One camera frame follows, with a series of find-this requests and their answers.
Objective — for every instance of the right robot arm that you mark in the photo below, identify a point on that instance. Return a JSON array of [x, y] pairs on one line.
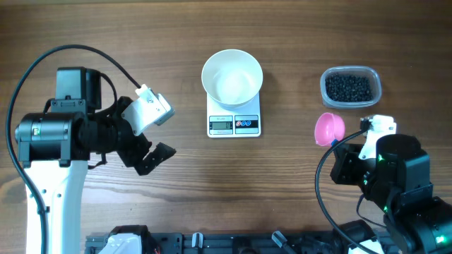
[[397, 180]]

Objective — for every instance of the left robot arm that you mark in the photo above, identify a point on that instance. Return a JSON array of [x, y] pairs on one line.
[[55, 148]]

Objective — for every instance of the white bowl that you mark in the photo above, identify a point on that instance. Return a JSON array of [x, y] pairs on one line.
[[232, 77]]

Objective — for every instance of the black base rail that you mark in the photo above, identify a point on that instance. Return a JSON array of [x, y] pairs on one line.
[[138, 239]]

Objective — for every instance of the clear plastic container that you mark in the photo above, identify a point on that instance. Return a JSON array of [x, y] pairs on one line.
[[370, 73]]

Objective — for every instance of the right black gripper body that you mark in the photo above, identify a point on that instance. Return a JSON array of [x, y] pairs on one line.
[[351, 170]]

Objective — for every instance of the pink scoop blue handle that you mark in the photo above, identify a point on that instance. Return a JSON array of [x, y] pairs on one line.
[[329, 127]]

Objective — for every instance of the white digital kitchen scale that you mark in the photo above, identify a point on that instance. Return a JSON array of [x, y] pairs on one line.
[[239, 122]]

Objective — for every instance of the black beans in container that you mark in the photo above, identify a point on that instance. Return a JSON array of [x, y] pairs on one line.
[[348, 88]]

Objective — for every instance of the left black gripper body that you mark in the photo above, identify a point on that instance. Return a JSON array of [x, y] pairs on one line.
[[116, 136]]

